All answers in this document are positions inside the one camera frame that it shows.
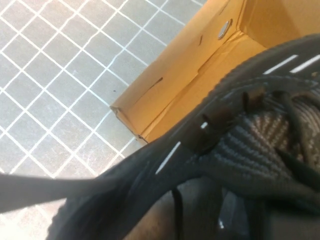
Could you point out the brown right gripper left finger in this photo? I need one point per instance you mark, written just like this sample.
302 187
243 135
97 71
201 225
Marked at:
37 192

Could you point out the brown cardboard shoe box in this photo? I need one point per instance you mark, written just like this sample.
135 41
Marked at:
175 75

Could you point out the black knit sneaker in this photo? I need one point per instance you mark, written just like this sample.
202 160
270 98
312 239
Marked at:
250 155

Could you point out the brown right gripper right finger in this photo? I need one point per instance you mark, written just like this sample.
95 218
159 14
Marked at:
275 222

